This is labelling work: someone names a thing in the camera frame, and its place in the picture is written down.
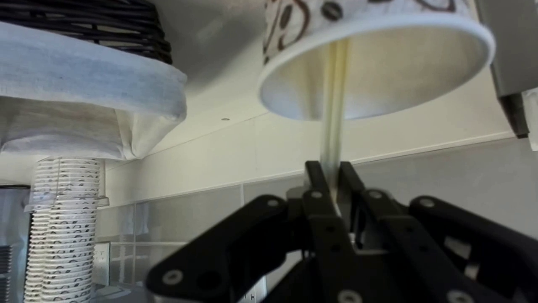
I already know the stack of paper cups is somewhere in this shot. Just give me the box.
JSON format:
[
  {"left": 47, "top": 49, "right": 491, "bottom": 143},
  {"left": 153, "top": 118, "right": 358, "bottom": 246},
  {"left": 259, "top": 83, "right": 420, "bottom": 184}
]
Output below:
[{"left": 23, "top": 157, "right": 102, "bottom": 303}]

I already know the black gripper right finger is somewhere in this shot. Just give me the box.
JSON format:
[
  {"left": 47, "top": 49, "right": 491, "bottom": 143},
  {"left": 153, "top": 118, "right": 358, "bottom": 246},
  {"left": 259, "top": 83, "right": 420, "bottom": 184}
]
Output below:
[{"left": 338, "top": 162, "right": 538, "bottom": 303}]

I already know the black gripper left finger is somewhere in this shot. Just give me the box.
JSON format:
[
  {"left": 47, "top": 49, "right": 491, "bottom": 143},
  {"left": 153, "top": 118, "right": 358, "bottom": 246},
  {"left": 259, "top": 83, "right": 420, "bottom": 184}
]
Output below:
[{"left": 145, "top": 162, "right": 360, "bottom": 303}]

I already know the cream plastic spoon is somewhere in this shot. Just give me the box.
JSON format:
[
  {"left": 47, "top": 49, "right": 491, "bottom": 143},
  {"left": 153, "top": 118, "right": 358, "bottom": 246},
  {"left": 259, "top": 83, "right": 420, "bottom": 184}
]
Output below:
[{"left": 321, "top": 41, "right": 348, "bottom": 214}]

